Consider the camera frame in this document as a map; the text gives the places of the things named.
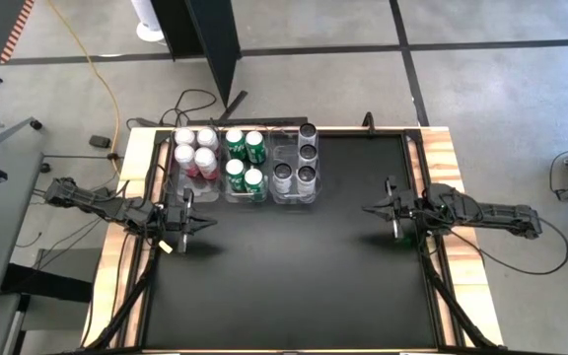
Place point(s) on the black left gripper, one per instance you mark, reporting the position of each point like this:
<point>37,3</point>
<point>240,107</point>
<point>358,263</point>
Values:
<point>178,219</point>

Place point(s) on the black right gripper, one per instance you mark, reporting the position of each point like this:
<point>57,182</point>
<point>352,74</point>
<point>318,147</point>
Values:
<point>407,207</point>

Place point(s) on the clear plastic storage bin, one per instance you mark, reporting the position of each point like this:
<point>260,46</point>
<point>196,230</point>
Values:
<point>195,192</point>
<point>244,194</point>
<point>289,197</point>

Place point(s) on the pink white Spindrift can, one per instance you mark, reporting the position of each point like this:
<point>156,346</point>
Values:
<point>207,138</point>
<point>184,136</point>
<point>184,157</point>
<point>205,162</point>

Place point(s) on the green Sprite soda can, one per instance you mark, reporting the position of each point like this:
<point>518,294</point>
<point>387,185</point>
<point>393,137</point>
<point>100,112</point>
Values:
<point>234,140</point>
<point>234,170</point>
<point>255,144</point>
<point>253,181</point>

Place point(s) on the white Celsius energy can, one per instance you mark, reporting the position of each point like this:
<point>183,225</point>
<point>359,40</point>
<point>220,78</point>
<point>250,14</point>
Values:
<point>282,174</point>
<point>306,177</point>
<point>307,153</point>
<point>307,132</point>

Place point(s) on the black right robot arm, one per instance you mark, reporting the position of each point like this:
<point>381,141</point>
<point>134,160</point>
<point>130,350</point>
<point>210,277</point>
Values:
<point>486,212</point>

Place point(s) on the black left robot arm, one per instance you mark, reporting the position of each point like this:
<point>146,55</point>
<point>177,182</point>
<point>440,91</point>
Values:
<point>101,207</point>

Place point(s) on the small yellow tag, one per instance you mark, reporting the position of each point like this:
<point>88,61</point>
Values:
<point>165,246</point>

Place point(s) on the long black bar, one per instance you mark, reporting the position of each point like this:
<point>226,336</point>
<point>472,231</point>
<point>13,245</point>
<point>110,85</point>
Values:
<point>244,121</point>

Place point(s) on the small black power adapter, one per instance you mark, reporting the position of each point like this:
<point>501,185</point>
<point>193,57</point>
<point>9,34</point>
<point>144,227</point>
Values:
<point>100,141</point>

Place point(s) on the black desk side panel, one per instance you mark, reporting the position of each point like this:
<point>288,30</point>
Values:
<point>42,283</point>

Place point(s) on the black standing panel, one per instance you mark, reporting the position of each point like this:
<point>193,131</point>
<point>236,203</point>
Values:
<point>200,39</point>

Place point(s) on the white round pedestal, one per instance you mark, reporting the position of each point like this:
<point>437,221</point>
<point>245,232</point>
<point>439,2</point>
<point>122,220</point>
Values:
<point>146,24</point>

